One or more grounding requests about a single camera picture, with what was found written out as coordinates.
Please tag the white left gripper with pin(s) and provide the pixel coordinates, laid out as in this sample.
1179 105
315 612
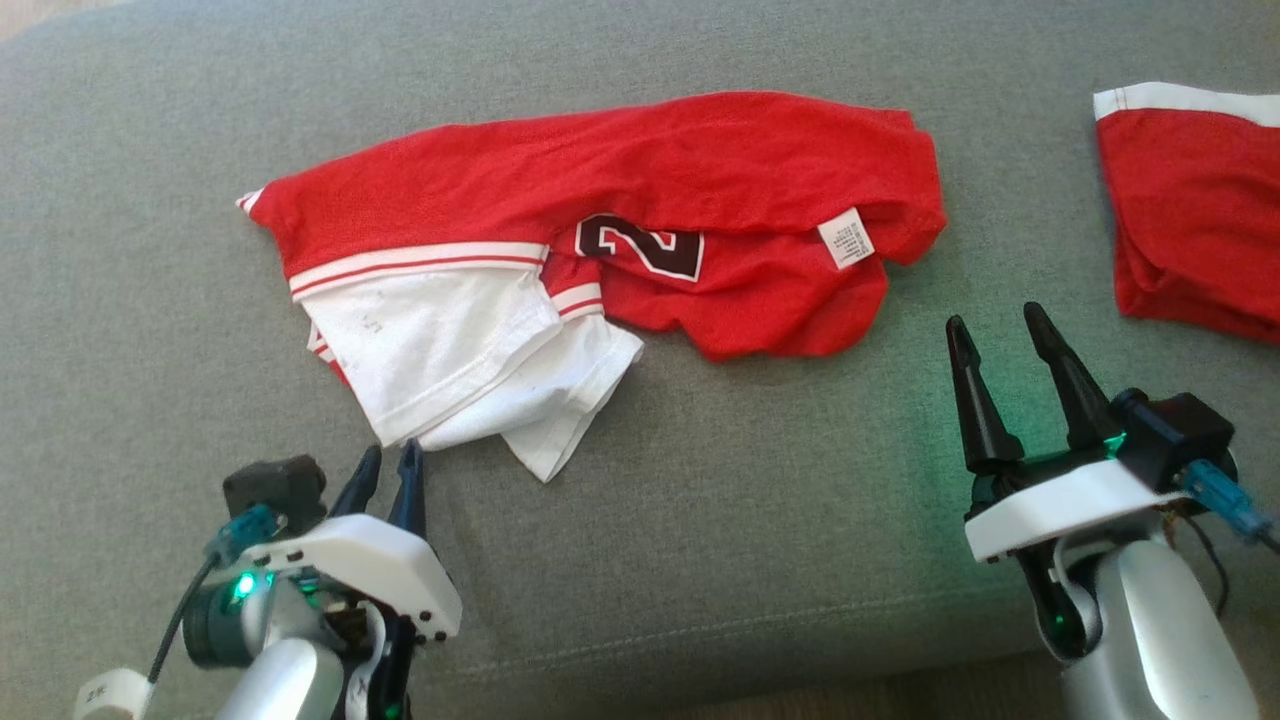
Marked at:
380 565

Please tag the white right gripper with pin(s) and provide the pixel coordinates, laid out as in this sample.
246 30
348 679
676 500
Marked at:
1060 505

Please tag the red jersey with number print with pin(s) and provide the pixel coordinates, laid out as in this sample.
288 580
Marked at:
640 170

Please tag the folded red garment white trim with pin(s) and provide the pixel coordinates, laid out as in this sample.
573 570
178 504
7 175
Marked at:
1200 220

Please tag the grey fabric sofa ottoman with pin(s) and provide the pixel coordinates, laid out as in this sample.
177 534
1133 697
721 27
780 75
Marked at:
700 520

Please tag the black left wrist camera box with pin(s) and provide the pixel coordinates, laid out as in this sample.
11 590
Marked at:
275 488

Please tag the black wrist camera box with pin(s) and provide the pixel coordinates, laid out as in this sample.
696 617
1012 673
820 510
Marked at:
275 488
1175 430

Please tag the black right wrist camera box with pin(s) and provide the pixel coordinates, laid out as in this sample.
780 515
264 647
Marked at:
1175 430

